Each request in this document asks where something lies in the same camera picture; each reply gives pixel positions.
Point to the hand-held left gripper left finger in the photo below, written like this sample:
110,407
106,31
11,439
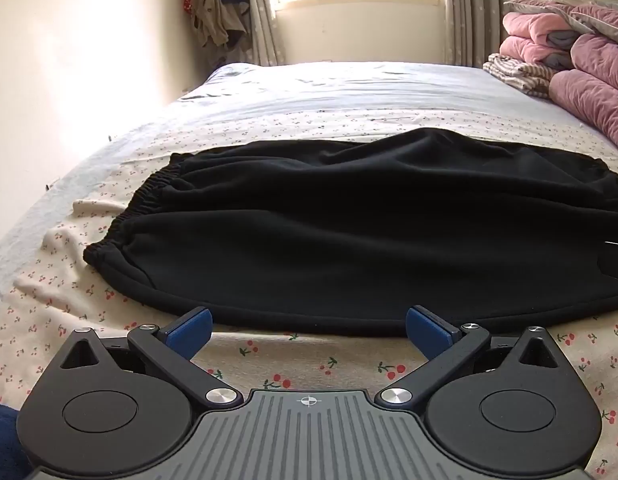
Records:
190,334

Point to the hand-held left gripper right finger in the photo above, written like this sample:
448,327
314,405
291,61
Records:
428,334

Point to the black pants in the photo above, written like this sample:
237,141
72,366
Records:
339,230

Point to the mauve folded quilt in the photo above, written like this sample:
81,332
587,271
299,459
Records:
596,75

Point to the striped folded cloth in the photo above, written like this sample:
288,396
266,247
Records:
519,74

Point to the dark blue cloth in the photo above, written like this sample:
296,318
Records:
4,440

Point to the pink folded quilt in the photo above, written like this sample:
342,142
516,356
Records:
536,35

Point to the bed with cherry print sheet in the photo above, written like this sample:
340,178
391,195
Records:
309,105

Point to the grey dotted curtain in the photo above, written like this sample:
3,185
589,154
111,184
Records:
263,15
469,15

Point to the hanging clothes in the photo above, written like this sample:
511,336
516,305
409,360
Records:
216,5

